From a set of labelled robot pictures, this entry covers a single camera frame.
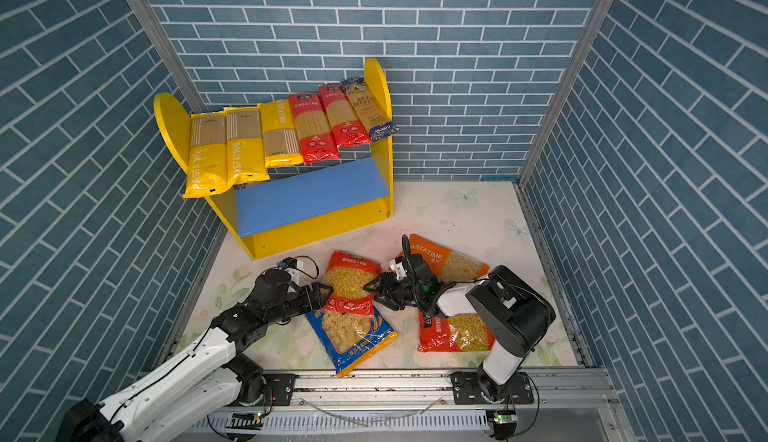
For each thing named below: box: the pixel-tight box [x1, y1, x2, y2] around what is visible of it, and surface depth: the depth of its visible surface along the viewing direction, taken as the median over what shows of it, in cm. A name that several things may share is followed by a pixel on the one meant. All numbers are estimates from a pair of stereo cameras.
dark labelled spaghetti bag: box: [340, 77, 399, 143], surface depth 79 cm
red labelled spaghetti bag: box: [288, 94, 341, 165], surface depth 75 cm
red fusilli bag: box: [418, 310, 496, 353], surface depth 81 cm
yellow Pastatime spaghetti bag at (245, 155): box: [225, 106, 270, 188], surface depth 72 cm
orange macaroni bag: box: [410, 233, 490, 283], surface depth 95 cm
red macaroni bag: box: [324, 251, 382, 317], surface depth 86 cm
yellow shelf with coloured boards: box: [363, 58, 394, 118], surface depth 75 cm
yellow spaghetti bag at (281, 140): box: [257, 98, 304, 168], surface depth 75 cm
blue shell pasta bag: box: [306, 308, 398, 378], surface depth 81 cm
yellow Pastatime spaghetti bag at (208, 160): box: [182, 111, 229, 199], surface depth 69 cm
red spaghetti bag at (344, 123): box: [318, 84, 371, 147], surface depth 79 cm
